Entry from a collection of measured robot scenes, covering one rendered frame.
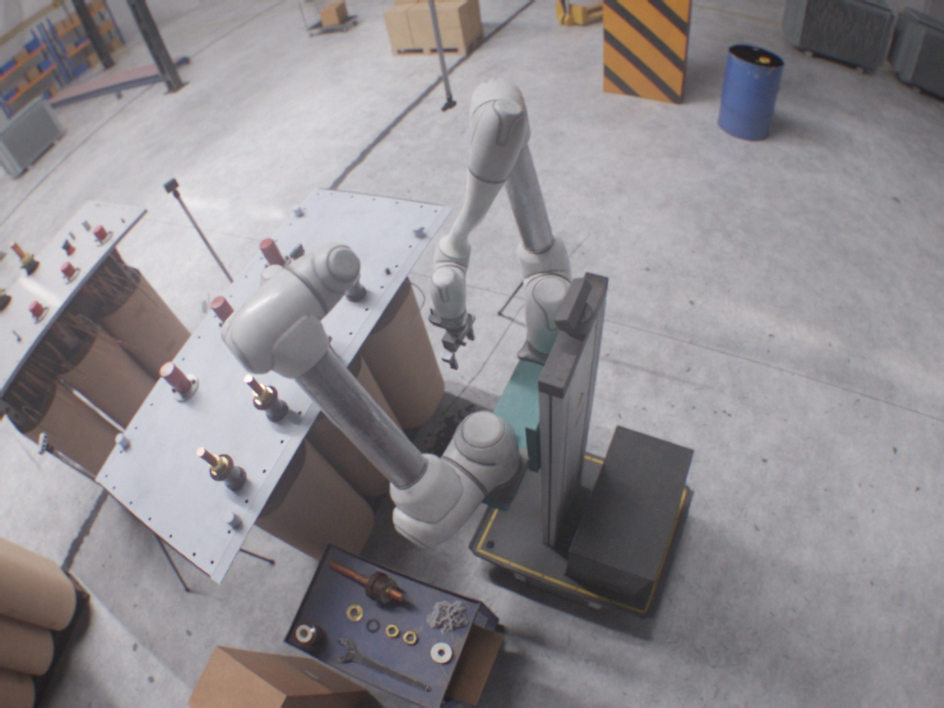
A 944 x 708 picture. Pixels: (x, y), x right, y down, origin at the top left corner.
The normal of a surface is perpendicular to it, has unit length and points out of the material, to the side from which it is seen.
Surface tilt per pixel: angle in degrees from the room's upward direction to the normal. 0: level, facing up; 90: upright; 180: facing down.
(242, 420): 0
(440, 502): 56
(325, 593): 0
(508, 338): 0
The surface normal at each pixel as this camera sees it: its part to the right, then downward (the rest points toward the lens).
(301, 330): 0.70, 0.13
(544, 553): -0.13, -0.57
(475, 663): 0.29, -0.41
